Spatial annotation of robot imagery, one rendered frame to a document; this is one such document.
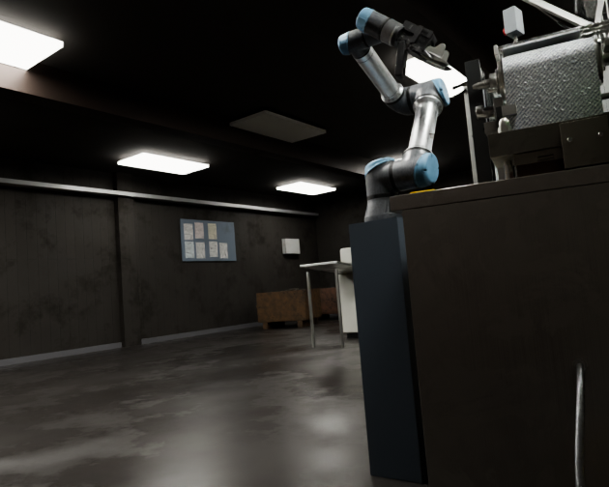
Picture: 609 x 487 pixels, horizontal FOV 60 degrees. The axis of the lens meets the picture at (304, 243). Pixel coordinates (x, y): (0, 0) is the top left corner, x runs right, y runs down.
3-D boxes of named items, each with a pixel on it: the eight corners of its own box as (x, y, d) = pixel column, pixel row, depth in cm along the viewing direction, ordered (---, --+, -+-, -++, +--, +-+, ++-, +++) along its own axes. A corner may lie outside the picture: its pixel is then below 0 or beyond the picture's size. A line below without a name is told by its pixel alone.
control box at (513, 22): (508, 41, 216) (506, 17, 217) (525, 34, 211) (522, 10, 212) (501, 36, 211) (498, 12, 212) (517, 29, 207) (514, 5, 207)
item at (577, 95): (512, 151, 152) (505, 88, 154) (606, 134, 142) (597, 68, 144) (512, 150, 152) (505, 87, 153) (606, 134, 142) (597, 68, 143)
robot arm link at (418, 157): (399, 199, 197) (419, 101, 226) (438, 192, 189) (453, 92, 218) (386, 178, 189) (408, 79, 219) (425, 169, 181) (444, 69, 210)
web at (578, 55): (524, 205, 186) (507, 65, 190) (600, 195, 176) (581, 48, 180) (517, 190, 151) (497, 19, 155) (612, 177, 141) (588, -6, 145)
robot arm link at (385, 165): (375, 200, 208) (372, 165, 209) (407, 194, 200) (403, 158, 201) (361, 197, 198) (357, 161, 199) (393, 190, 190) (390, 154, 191)
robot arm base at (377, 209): (357, 223, 197) (355, 197, 198) (377, 225, 209) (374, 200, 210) (393, 217, 188) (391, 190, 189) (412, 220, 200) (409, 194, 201)
